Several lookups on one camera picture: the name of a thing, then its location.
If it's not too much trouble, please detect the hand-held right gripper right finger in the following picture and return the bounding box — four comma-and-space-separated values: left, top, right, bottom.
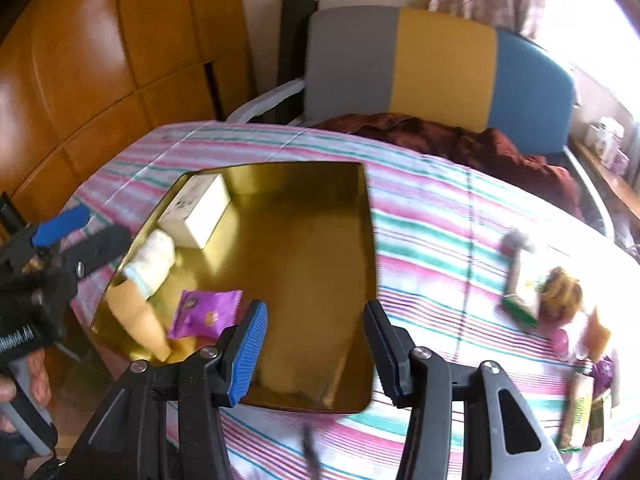
363, 300, 571, 480

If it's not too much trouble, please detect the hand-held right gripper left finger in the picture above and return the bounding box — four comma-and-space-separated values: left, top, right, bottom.
60, 299, 269, 480

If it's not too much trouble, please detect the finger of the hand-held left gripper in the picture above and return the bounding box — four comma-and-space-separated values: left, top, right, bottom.
54, 222, 132, 282
31, 205, 94, 252

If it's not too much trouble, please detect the white cloth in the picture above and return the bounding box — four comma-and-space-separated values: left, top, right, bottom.
121, 230, 177, 302

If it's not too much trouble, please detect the yellow sponge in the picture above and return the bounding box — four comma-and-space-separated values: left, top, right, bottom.
106, 280, 172, 362

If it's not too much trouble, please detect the rectangular metal tin box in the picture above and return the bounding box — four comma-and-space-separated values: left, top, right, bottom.
90, 161, 379, 414

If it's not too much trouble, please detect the green white box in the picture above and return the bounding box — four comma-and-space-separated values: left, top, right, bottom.
501, 252, 542, 330

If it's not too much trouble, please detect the person's left hand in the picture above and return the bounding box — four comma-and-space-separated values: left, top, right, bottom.
0, 347, 53, 436

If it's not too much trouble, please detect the purple snack packet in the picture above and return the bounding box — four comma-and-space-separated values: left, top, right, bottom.
166, 289, 244, 342

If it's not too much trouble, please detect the white cardboard box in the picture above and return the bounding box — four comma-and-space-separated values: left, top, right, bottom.
157, 173, 232, 251

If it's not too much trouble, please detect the striped tablecloth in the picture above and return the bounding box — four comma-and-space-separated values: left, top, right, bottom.
70, 120, 640, 480

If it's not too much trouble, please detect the wooden wardrobe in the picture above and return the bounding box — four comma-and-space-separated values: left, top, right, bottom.
0, 0, 257, 222

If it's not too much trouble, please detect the green snack bar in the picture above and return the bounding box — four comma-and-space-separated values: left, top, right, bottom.
585, 392, 614, 447
558, 372, 596, 454

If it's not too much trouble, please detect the small purple packet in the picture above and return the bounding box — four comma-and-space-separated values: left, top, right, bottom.
592, 355, 616, 391

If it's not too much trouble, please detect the maroon cloth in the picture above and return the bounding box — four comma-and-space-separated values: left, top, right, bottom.
312, 112, 586, 221

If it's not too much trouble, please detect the wooden shelf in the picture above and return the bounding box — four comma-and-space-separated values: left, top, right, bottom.
570, 135, 640, 221

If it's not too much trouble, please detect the grey yellow blue chair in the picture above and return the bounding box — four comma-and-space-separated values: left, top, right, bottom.
225, 5, 617, 237

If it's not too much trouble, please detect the tall white box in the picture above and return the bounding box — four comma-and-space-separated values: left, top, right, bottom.
597, 116, 626, 168

